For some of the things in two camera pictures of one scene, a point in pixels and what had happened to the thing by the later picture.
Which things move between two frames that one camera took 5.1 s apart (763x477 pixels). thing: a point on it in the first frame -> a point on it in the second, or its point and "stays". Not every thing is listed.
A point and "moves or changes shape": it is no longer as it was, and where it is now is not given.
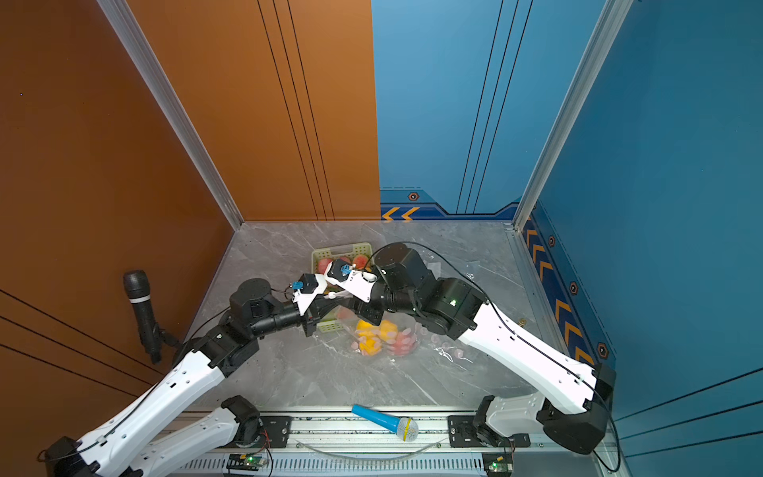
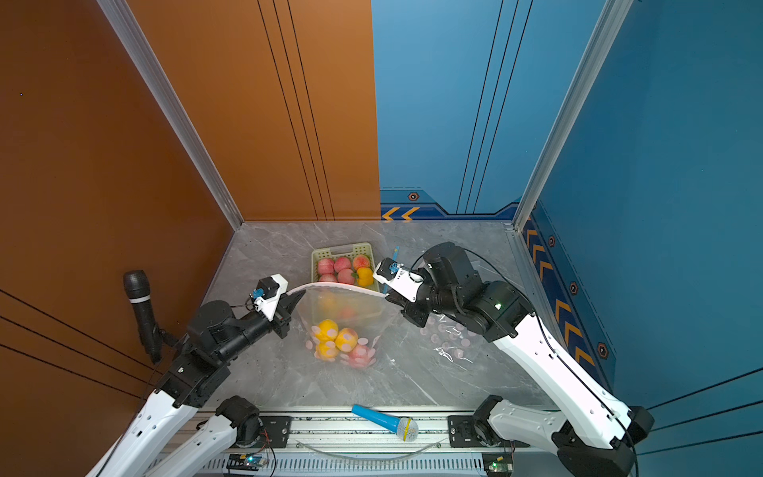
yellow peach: (370, 346) -> (326, 351)
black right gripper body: (384, 300) -> (418, 312)
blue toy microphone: (405, 428) stays
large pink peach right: (361, 261) stays
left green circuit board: (251, 462) stays
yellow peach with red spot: (388, 331) -> (346, 340)
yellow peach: (363, 326) -> (328, 330)
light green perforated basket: (331, 250) stays
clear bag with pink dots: (444, 349) stays
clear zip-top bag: (395, 335) moves or changes shape
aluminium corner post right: (612, 16) stays
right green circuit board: (498, 464) stays
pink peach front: (404, 343) -> (361, 356)
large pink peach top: (323, 264) stays
